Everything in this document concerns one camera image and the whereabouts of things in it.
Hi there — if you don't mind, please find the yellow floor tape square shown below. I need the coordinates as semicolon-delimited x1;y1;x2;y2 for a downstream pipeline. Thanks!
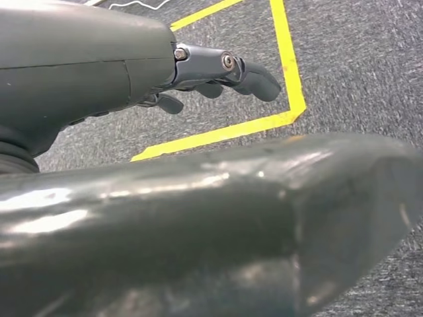
130;0;307;162

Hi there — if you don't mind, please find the white floor cable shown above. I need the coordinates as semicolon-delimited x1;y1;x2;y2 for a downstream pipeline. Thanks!
84;0;171;11

